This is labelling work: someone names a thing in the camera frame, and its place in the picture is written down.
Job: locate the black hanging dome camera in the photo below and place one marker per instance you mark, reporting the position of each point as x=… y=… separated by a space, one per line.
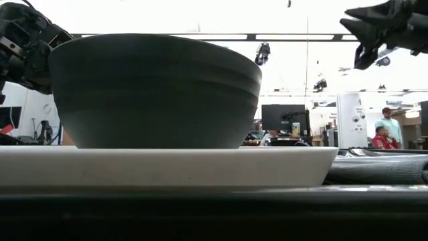
x=383 y=61

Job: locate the white pillar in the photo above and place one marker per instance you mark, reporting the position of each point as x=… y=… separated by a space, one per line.
x=347 y=134

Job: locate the white round plate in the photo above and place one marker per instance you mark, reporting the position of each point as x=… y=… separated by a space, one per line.
x=167 y=167

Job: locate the cluttered background desk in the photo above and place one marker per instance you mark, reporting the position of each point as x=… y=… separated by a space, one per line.
x=287 y=142

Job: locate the person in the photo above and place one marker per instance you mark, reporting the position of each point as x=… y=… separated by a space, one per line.
x=391 y=124
x=267 y=139
x=382 y=142

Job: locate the grey napkin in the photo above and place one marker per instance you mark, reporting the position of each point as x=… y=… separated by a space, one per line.
x=378 y=172

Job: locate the red object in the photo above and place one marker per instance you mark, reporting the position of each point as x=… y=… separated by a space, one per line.
x=6 y=129

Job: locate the hanging black ceiling device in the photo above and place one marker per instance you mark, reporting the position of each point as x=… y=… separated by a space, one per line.
x=320 y=85

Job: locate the black computer monitor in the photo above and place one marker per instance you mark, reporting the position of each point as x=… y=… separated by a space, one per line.
x=274 y=117

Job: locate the dark wall screen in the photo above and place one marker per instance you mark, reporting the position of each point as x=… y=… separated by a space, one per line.
x=6 y=117

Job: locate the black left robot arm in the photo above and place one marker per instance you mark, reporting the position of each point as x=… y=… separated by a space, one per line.
x=16 y=13

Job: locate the black overhead frame bar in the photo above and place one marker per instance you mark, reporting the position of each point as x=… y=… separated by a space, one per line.
x=251 y=37

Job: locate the hanging overhead camera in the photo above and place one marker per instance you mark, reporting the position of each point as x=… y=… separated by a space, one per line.
x=263 y=50

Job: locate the black bowl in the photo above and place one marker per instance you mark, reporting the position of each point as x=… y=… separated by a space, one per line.
x=150 y=93

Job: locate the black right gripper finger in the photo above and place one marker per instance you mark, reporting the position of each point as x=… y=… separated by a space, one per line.
x=384 y=10
x=368 y=31

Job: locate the black background robot arm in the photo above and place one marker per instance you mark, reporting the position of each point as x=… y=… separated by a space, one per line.
x=46 y=132

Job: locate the white yellow bottle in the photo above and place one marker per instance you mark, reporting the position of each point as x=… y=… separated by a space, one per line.
x=296 y=130

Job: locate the black serving tray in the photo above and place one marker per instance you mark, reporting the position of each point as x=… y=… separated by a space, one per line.
x=214 y=214

